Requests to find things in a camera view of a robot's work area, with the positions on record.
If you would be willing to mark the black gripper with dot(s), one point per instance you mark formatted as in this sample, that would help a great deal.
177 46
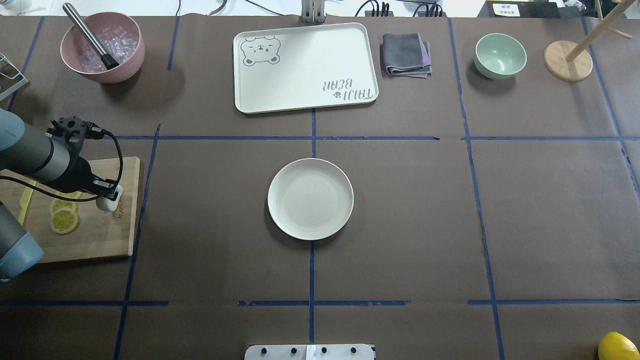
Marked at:
81 174

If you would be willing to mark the white steamed bun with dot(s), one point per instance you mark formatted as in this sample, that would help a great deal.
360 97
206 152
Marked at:
108 205

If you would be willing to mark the cream round plate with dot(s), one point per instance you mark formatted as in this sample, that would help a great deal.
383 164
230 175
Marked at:
310 199

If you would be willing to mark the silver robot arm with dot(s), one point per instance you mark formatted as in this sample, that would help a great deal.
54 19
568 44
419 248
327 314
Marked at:
29 152

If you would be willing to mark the white bear tray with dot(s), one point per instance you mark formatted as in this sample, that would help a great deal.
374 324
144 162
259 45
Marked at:
306 67

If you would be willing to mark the lemon slice top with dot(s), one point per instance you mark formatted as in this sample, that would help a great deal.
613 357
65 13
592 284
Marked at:
73 195

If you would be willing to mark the lemon slice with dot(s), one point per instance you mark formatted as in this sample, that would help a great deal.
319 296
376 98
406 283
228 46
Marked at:
64 221
73 195
59 204

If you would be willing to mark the lemon slice middle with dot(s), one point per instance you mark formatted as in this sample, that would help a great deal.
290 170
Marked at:
59 204

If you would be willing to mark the steel muddler black tip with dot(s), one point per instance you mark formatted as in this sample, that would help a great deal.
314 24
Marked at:
108 61

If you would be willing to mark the yellow plastic knife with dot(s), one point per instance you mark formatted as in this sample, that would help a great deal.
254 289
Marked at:
25 200

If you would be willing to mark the lemon slice bottom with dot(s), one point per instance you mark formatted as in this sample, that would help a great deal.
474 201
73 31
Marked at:
64 221

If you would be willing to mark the bamboo cutting board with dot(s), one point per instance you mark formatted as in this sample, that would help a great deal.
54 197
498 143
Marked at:
98 234

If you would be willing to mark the pink bowl with ice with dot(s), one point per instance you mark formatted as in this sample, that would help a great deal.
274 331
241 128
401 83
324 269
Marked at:
122 39

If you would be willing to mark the grey folded cloth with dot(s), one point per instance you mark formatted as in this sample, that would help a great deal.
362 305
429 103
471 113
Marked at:
406 55

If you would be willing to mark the mint green bowl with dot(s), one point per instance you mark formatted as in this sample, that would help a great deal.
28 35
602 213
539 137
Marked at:
499 56

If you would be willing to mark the black phone stand box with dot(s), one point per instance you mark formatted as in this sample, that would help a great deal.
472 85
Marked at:
534 9

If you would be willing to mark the wooden mug stand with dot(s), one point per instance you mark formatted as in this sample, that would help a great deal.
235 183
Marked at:
570 61

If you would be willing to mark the yellow lemon upper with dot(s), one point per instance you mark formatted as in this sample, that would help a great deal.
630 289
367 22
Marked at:
615 346

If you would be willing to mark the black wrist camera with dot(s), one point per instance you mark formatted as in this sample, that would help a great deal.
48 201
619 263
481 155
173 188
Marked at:
105 188

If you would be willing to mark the aluminium frame post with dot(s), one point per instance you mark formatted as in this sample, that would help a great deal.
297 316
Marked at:
313 11

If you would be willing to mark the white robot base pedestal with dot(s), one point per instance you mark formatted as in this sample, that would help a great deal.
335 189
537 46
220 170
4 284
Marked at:
357 351

